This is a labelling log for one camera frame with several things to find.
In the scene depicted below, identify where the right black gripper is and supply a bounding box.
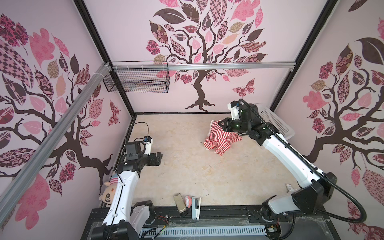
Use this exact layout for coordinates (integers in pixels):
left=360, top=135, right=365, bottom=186
left=217, top=117, right=250, bottom=136

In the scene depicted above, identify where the red white striped tank top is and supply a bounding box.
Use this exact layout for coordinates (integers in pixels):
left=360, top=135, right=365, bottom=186
left=204, top=120, right=243, bottom=156

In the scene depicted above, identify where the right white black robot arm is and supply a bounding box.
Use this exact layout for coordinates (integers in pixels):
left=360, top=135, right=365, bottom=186
left=218, top=101, right=337, bottom=222

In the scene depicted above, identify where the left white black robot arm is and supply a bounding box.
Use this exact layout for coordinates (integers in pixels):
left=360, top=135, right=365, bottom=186
left=90, top=136, right=163, bottom=240

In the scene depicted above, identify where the white plastic mesh basket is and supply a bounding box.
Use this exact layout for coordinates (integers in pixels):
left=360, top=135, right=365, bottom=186
left=256, top=104, right=295, bottom=140

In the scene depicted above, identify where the plush doll head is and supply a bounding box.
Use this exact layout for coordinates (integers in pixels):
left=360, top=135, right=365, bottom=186
left=99, top=175, right=119, bottom=205

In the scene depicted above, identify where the tan rectangular block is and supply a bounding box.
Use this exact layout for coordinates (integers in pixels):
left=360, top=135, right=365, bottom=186
left=173, top=194, right=187, bottom=214

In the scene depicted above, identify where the small pink toy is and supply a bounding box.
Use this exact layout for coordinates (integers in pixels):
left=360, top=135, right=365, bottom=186
left=184, top=196, right=193, bottom=208

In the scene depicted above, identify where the small white bunny figure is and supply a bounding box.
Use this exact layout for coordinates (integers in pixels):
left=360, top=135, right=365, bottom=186
left=286, top=184, right=296, bottom=193

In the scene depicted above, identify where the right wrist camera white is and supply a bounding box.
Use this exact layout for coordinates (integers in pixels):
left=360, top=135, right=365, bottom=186
left=228, top=101, right=240, bottom=120

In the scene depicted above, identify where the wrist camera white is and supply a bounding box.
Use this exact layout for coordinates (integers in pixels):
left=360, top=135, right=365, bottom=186
left=228, top=101, right=240, bottom=120
left=143, top=136, right=153, bottom=155

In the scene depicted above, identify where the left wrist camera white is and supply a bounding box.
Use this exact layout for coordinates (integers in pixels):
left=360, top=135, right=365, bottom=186
left=143, top=136, right=153, bottom=155

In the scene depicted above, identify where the aluminium rail back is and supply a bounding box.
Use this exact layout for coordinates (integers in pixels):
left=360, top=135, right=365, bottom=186
left=113, top=62, right=296, bottom=71

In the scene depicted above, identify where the aluminium rail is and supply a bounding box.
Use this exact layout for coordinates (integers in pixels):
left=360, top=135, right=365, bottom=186
left=1, top=62, right=111, bottom=224
left=113, top=62, right=296, bottom=71

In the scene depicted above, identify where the white slotted cable duct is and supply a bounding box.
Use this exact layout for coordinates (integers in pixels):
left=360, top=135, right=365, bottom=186
left=139, top=226, right=267, bottom=239

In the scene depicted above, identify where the black wire basket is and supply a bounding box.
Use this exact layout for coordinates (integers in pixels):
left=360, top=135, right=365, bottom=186
left=103, top=60, right=171, bottom=94

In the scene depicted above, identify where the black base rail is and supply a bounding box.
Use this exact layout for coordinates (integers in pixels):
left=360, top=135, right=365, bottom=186
left=89, top=203, right=328, bottom=226

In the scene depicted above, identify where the aluminium rail left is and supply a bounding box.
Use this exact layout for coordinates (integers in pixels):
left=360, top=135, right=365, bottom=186
left=1, top=62, right=111, bottom=224

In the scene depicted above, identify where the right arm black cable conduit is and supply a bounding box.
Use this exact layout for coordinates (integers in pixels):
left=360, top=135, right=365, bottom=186
left=238, top=98, right=368, bottom=223

